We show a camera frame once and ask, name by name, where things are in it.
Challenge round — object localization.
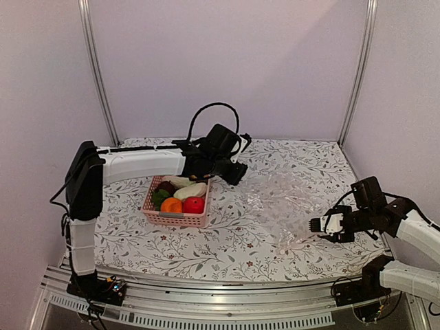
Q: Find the red toy apple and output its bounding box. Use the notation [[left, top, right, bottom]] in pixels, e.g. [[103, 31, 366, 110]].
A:
[[183, 197, 205, 214]]

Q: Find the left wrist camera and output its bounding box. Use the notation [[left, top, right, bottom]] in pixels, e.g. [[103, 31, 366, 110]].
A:
[[230, 133, 252, 163]]

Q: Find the pink perforated plastic basket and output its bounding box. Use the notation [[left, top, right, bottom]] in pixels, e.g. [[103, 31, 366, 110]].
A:
[[140, 176, 211, 228]]

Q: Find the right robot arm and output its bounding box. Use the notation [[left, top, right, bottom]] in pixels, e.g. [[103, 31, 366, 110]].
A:
[[309, 177, 439, 306]]

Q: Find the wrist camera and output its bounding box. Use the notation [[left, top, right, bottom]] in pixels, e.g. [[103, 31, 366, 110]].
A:
[[230, 133, 252, 163], [351, 176, 386, 211]]

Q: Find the white toy radish with leaves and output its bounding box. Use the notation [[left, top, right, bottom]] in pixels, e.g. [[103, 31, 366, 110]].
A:
[[151, 182, 208, 211]]

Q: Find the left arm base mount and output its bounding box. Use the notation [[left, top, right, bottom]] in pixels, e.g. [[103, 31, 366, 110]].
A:
[[67, 271, 127, 306]]

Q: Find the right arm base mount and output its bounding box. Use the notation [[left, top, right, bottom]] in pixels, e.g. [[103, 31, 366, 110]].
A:
[[330, 276, 392, 323]]

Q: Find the aluminium frame post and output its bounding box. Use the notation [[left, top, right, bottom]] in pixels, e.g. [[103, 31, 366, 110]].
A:
[[338, 0, 378, 149], [78, 0, 120, 145]]

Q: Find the clear zip top bag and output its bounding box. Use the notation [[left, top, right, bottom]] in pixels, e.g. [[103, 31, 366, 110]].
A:
[[239, 170, 336, 255]]

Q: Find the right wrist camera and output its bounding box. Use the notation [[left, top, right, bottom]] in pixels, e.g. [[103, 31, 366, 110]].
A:
[[351, 176, 386, 211]]

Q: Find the orange toy tangerine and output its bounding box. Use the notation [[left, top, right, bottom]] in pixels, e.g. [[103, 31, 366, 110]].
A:
[[160, 197, 183, 213]]

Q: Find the floral patterned table mat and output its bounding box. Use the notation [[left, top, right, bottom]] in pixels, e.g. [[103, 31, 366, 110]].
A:
[[67, 137, 388, 283]]

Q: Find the dark maroon toy beet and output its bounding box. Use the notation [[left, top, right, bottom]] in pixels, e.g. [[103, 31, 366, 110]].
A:
[[155, 181, 176, 196]]

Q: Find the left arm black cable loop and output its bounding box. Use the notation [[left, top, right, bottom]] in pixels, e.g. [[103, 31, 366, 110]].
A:
[[188, 102, 241, 142]]

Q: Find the white toy cabbage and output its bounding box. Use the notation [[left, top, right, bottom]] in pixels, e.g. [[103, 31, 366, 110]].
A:
[[162, 175, 195, 189]]

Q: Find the front aluminium rail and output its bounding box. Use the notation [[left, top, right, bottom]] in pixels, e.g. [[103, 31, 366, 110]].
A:
[[25, 264, 432, 330]]

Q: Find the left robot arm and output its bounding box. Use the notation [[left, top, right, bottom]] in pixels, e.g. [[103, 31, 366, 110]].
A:
[[60, 124, 252, 298]]

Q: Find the right aluminium frame post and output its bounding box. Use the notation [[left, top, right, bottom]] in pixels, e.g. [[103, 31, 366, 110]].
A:
[[338, 0, 378, 149]]

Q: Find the left aluminium frame post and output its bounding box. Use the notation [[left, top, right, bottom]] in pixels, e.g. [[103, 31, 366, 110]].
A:
[[78, 0, 120, 145]]

